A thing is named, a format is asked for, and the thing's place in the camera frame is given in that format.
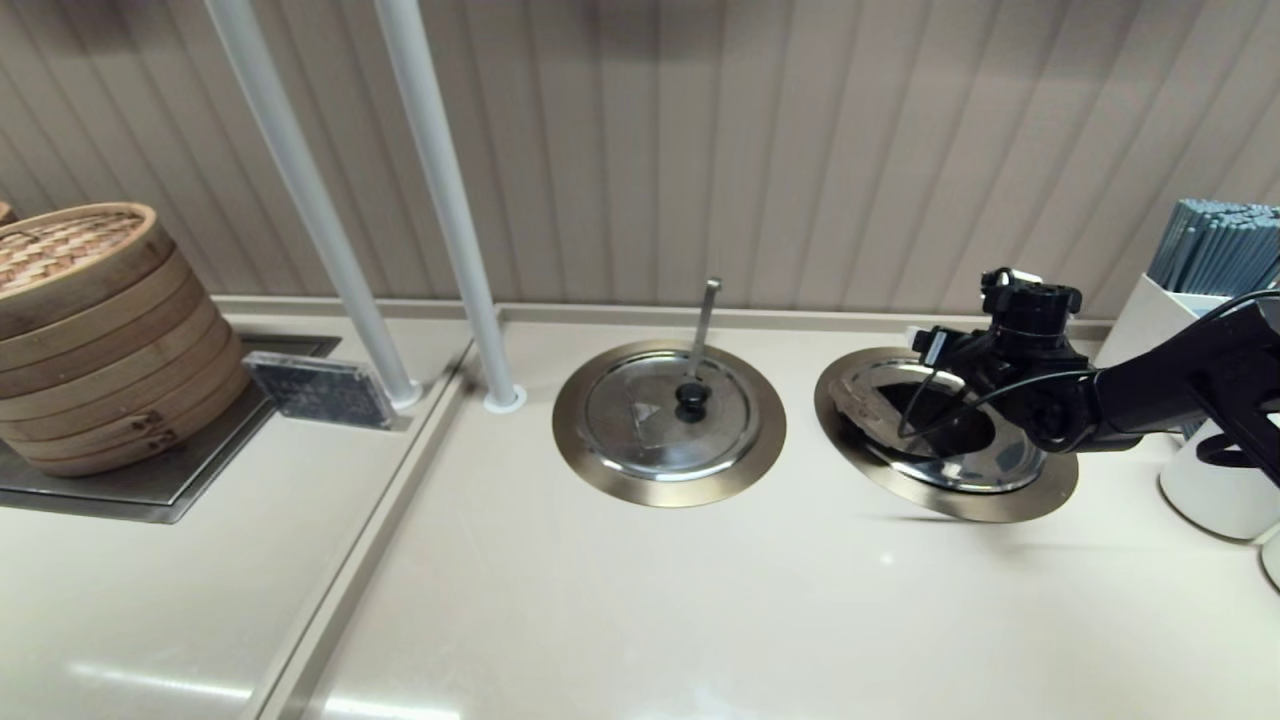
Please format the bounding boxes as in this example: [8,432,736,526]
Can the black camera cable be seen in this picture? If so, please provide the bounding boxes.
[897,290,1280,443]

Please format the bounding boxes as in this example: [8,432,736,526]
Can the white round container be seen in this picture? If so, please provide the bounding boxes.
[1158,420,1280,544]

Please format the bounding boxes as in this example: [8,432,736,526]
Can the round steel pot lid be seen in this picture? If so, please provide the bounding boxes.
[830,358,1051,496]
[578,349,763,483]

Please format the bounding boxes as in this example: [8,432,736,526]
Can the woven bamboo steamer lid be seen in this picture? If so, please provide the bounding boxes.
[0,202,179,342]

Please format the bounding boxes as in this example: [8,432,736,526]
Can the recessed steel tray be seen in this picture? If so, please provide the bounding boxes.
[0,335,343,527]

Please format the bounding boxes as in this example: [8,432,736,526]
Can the dark acrylic sign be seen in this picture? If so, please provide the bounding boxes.
[244,350,399,432]

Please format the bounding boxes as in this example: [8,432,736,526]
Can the bamboo steamer basket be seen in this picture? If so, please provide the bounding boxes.
[0,257,193,368]
[0,285,207,393]
[0,314,223,420]
[0,371,251,478]
[0,342,239,447]

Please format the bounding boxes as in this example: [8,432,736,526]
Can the grey chopsticks bundle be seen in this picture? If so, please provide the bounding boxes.
[1146,198,1280,299]

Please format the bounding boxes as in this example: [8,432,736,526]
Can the white support pole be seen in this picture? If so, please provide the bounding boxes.
[373,0,529,415]
[203,0,424,413]

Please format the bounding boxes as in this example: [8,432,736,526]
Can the left ladle handle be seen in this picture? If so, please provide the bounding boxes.
[686,278,723,382]

